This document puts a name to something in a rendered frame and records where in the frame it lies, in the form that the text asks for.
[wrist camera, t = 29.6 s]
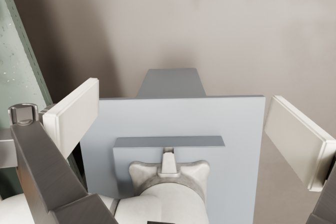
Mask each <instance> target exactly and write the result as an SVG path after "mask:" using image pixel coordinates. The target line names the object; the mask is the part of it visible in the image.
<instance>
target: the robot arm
mask: <svg viewBox="0 0 336 224"><path fill-rule="evenodd" d="M98 115H99V80H98V79H97V78H91V77H90V78H89V79H88V80H87V81H85V82H84V83H83V84H82V85H80V86H79V87H78V88H77V89H75V90H74V91H73V92H71V93H70V94H69V95H68V96H66V97H65V98H64V99H63V100H61V101H60V102H59V103H54V104H51V105H49V106H47V107H46V108H44V109H43V110H42V111H40V112H39V109H38V105H36V104H33V103H19V104H15V105H12V106H10V107H9V108H8V117H9V124H10V128H0V168H10V167H15V169H16V173H17V176H18V178H19V181H20V184H21V187H22V190H23V193H21V194H18V195H14V196H11V197H8V198H6V199H4V200H3V201H1V202H0V224H209V218H208V215H207V181H208V176H209V174H210V171H211V168H210V164H209V163H208V162H207V161H206V160H199V161H196V162H190V163H177V162H176V156H175V151H174V148H172V147H166V148H164V149H163V157H162V163H145V162H141V161H133V162H131V163H130V165H129V169H128V171H129V174H130V176H131V179H132V184H133V195H134V197H129V198H124V199H117V198H111V197H107V196H103V195H99V194H97V193H87V191H86V190H85V188H84V187H83V185H82V184H81V182H80V181H79V179H78V178H77V176H76V175H75V173H74V172H73V170H72V169H71V167H70V166H69V164H68V163H67V161H66V159H67V157H68V156H69V155H70V153H71V152H72V151H73V149H74V148H75V147H76V145H77V144H78V142H79V141H80V140H81V138H82V137H83V136H84V134H85V133H86V132H87V130H88V129H89V127H90V126H91V125H92V123H93V122H94V121H95V119H96V118H97V117H98ZM264 131H265V132H266V134H267V135H268V136H269V138H270V139H271V140H272V142H273V143H274V144H275V146H276V147H277V148H278V150H279V151H280V153H281V154H282V155H283V157H284V158H285V159H286V161H287V162H288V163H289V165H290V166H291V167H292V169H293V170H294V171H295V173H296V174H297V175H298V177H299V178H300V179H301V181H302V182H303V183H304V185H305V186H306V187H307V189H308V190H309V191H314V192H321V191H322V192H321V194H320V196H319V199H318V201H317V203H316V205H315V207H314V209H313V212H312V213H310V215H309V217H308V219H307V221H306V224H336V139H334V138H333V137H332V136H331V135H329V134H328V133H327V132H326V131H324V130H323V129H322V128H321V127H319V126H318V125H317V124H316V123H314V122H313V121H312V120H311V119H309V118H308V117H307V116H306V115H304V114H303V113H302V112H301V111H299V110H298V109H297V108H296V107H294V106H293V105H292V104H291V103H289V102H288V101H287V100H286V99H284V98H283V97H282V96H281V95H273V96H272V97H271V101H270V105H269V109H268V114H267V118H266V122H265V126H264ZM326 180H327V181H326ZM325 181H326V183H325ZM324 184H325V186H324ZM323 186H324V188H323Z"/></svg>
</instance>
